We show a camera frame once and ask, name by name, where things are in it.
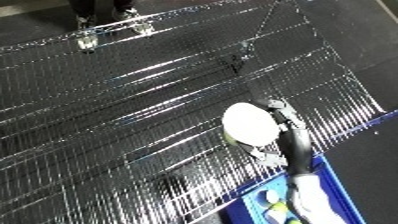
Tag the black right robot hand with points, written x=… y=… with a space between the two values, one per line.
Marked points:
x=296 y=146

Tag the pale right robot forearm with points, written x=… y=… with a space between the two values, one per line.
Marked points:
x=317 y=200

